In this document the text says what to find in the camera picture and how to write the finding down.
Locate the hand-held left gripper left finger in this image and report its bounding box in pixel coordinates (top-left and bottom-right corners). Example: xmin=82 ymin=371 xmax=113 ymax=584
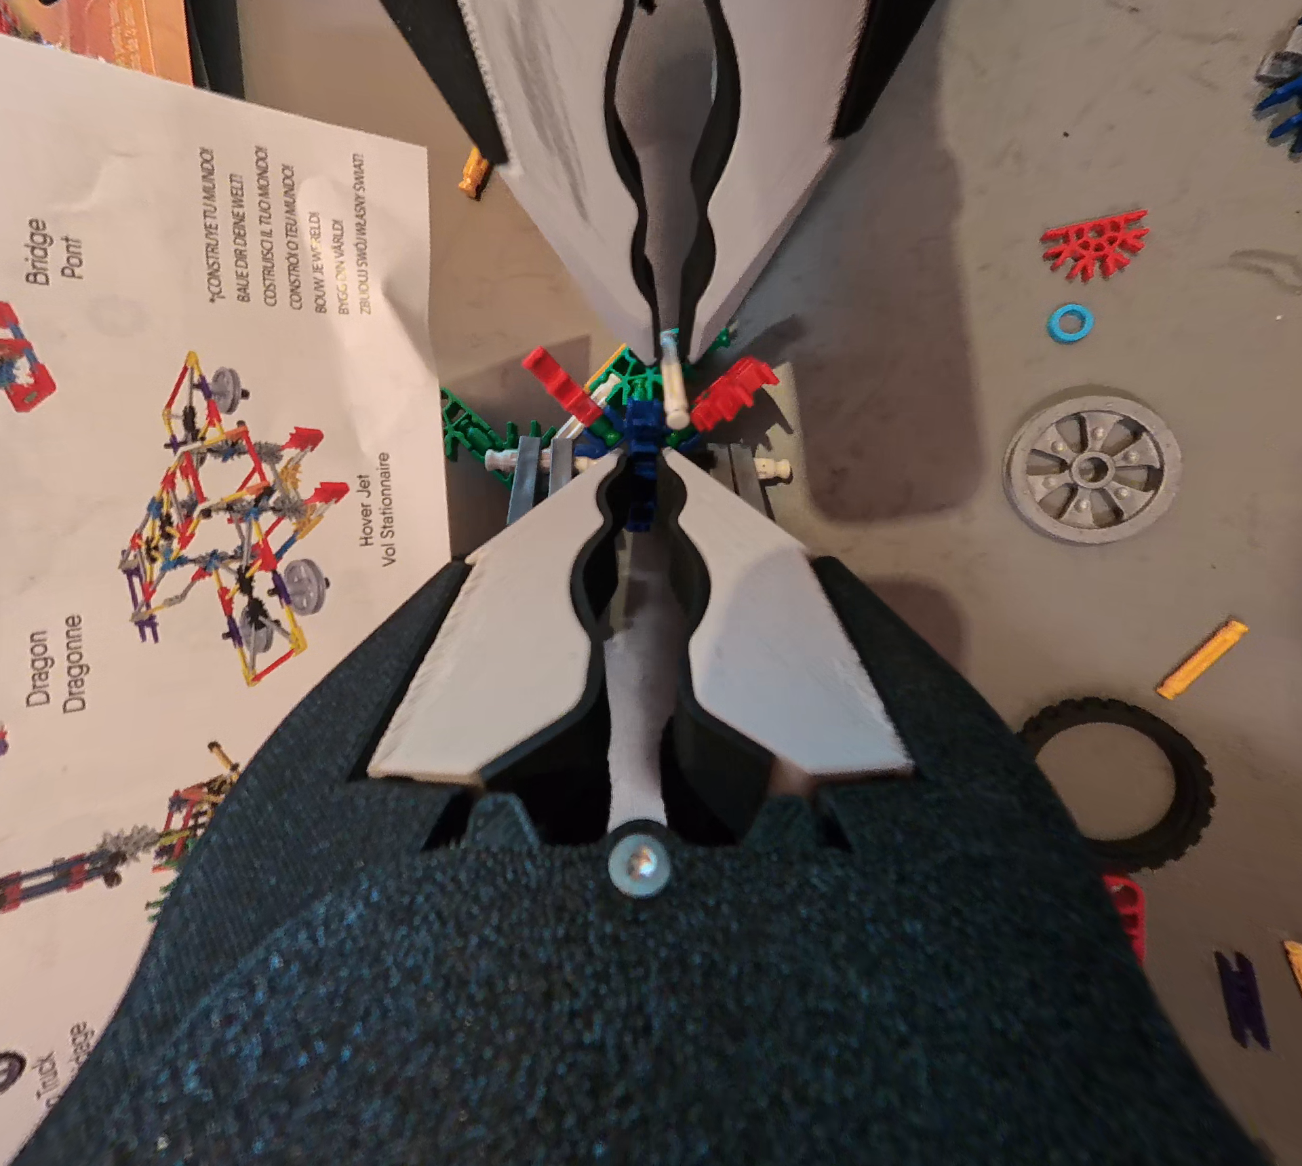
xmin=367 ymin=453 xmax=625 ymax=788

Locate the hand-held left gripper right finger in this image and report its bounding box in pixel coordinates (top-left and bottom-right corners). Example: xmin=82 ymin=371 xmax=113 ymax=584
xmin=659 ymin=453 xmax=913 ymax=798

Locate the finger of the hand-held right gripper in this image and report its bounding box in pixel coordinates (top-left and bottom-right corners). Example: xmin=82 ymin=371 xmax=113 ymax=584
xmin=676 ymin=0 xmax=913 ymax=360
xmin=418 ymin=0 xmax=659 ymax=345

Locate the green connector chain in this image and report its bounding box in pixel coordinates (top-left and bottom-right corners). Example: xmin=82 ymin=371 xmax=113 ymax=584
xmin=440 ymin=387 xmax=555 ymax=476

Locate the blue red toy model core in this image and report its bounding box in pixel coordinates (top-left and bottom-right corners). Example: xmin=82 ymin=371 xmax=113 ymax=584
xmin=568 ymin=326 xmax=779 ymax=539

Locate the red fan connector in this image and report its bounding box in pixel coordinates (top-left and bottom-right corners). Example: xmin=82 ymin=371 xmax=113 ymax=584
xmin=1038 ymin=208 xmax=1148 ymax=280
xmin=519 ymin=345 xmax=594 ymax=427

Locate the silver wheel hub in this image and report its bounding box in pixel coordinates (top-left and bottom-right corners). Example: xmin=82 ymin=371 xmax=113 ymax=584
xmin=1002 ymin=389 xmax=1186 ymax=545

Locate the large red connector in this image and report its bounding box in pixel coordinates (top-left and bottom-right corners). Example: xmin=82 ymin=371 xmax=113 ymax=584
xmin=1101 ymin=875 xmax=1148 ymax=967

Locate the large black tyre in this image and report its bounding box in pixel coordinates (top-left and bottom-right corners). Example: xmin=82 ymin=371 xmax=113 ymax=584
xmin=1016 ymin=697 xmax=1213 ymax=875

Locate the toy instruction booklet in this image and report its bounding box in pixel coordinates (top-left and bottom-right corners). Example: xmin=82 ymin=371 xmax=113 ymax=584
xmin=0 ymin=38 xmax=454 ymax=1160

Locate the blue grey snowflake connector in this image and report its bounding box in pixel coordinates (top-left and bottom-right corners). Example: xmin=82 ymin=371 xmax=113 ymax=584
xmin=1255 ymin=16 xmax=1302 ymax=161

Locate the purple connector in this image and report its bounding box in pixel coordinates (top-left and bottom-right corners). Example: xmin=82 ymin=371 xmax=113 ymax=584
xmin=1213 ymin=949 xmax=1274 ymax=1055

